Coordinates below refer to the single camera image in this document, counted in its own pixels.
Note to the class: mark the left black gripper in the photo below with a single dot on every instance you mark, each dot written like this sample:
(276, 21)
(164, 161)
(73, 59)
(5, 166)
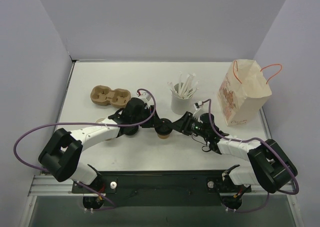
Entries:
(152, 117)

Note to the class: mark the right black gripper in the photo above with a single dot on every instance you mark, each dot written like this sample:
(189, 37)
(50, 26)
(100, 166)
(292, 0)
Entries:
(185, 122)

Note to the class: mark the black cup lid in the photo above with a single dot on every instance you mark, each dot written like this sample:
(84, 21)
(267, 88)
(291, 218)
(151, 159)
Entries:
(163, 126)

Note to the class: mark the single brown paper cup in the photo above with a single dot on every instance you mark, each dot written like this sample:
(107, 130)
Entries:
(163, 137)

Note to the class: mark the stack of brown paper cups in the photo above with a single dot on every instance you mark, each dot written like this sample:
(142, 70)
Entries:
(100, 120)

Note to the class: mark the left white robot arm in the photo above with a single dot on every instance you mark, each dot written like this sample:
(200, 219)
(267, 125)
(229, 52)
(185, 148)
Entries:
(61, 155)

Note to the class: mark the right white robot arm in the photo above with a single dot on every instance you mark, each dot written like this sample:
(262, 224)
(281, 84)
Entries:
(269, 166)

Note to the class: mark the paper takeout bag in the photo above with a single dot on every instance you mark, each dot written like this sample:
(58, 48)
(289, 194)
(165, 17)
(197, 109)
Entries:
(244, 90)

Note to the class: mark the stack of black lids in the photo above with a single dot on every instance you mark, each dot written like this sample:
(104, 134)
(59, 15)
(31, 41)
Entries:
(130, 131)

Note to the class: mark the white straw holder cup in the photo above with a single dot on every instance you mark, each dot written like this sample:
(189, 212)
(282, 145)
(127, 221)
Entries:
(180, 105)

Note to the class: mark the brown cardboard cup carrier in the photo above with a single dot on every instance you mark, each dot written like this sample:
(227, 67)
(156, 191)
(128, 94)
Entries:
(103, 95)

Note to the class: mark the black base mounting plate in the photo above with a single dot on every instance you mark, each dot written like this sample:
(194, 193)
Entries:
(172, 188)

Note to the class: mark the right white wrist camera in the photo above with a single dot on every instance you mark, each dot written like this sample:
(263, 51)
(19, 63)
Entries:
(198, 109)

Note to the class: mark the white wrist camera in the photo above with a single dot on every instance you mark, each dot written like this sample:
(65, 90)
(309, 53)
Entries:
(145, 97)
(198, 109)

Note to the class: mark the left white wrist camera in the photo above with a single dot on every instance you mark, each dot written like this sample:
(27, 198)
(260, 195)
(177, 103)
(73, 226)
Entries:
(145, 97)

